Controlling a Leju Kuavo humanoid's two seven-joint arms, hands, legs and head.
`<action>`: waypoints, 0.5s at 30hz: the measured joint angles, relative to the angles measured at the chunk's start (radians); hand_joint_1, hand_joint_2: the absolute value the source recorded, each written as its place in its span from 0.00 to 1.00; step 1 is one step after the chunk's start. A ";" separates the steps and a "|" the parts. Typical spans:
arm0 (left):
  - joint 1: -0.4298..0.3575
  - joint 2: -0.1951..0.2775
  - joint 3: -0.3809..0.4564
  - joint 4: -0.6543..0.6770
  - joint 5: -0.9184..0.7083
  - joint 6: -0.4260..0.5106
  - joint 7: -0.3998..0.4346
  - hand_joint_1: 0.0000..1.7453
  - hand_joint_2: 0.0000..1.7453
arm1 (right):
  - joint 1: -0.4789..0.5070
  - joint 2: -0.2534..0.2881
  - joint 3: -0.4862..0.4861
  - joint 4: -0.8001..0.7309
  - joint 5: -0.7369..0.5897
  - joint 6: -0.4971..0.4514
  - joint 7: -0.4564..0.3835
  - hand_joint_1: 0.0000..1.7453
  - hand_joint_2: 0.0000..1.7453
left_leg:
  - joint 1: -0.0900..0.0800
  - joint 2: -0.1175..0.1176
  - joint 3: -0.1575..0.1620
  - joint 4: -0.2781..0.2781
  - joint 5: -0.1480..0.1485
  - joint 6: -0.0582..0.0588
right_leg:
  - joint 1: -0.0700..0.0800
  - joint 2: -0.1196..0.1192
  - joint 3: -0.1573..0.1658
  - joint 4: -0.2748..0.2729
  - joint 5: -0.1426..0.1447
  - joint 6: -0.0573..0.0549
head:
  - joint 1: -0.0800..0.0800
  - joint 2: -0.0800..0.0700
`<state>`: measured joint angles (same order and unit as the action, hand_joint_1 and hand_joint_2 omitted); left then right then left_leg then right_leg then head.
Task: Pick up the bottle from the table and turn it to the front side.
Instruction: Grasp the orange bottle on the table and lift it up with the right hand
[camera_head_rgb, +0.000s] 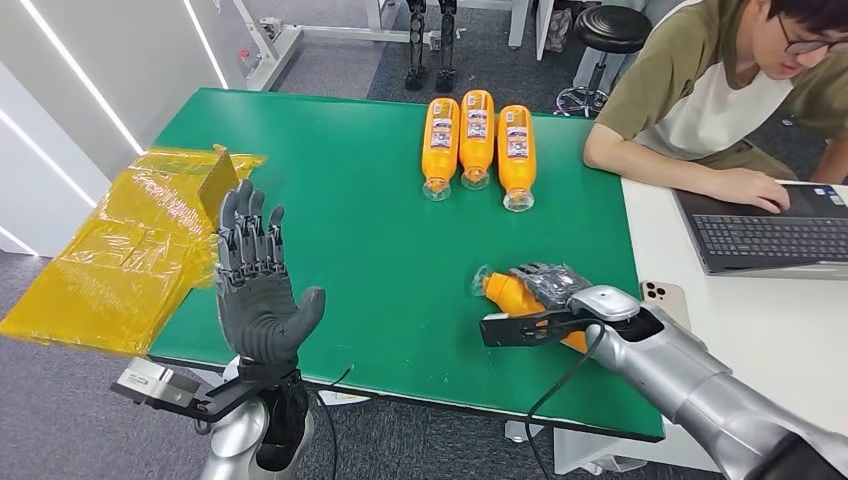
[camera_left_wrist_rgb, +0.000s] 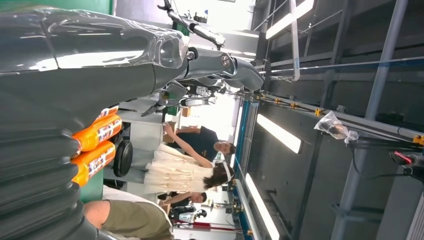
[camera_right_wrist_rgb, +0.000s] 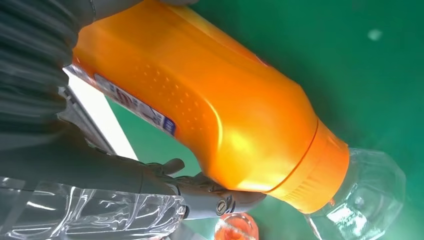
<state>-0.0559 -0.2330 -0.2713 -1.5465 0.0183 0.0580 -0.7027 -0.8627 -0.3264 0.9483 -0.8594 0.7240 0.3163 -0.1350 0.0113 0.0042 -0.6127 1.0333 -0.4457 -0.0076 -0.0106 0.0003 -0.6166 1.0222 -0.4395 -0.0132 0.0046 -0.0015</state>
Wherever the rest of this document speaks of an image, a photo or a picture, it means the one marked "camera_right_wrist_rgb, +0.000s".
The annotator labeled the green table mat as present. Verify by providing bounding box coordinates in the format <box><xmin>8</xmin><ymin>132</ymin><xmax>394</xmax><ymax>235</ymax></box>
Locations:
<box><xmin>105</xmin><ymin>0</ymin><xmax>424</xmax><ymax>240</ymax></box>

